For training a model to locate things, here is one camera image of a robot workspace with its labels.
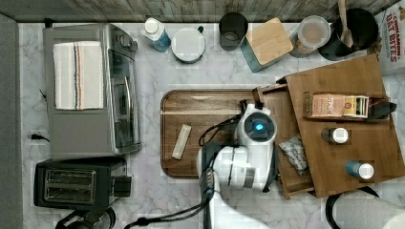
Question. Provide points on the teal box bamboo lid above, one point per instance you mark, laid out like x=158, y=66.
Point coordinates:
x=265, y=45

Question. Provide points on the oat bites cereal box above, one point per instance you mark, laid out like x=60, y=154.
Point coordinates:
x=389, y=46

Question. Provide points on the blue bottle white cap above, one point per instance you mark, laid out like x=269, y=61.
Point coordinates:
x=154, y=31

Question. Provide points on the blue spice jar white lid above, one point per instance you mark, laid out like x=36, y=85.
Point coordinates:
x=359, y=169

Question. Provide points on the silver toaster oven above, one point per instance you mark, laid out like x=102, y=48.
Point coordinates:
x=113, y=130

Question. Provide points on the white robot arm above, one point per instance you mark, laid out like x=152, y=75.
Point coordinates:
x=246, y=161

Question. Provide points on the black power plug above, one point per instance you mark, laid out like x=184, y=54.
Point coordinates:
x=39, y=137

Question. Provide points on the wooden drawer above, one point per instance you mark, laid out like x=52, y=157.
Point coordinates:
x=277, y=99

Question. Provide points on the dark spice jar white lid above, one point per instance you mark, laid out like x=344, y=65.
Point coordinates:
x=335, y=135

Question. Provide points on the striped white dish towel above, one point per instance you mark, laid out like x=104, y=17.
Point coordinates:
x=78, y=76

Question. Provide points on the white kettle black base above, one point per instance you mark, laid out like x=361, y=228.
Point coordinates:
x=363, y=209

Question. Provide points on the black slot toaster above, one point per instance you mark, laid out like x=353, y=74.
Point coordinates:
x=81, y=184

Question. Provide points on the white lidded teal canister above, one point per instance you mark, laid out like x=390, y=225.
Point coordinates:
x=188, y=44

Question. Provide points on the wooden serving tray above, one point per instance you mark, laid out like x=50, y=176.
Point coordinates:
x=199, y=109

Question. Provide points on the white snack bar packet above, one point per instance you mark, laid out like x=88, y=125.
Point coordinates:
x=181, y=142

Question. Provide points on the wooden spatula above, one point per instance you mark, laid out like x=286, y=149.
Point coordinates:
x=346, y=34

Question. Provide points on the clear jar white lid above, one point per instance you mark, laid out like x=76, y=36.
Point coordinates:
x=312, y=33

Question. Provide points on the tea bag box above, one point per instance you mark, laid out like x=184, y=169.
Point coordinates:
x=322, y=105

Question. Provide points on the white chips bag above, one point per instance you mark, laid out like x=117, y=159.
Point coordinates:
x=294, y=150

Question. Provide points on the black cup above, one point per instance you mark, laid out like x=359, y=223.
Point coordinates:
x=233, y=28

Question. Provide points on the wooden organizer cabinet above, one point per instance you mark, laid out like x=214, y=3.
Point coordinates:
x=372, y=142

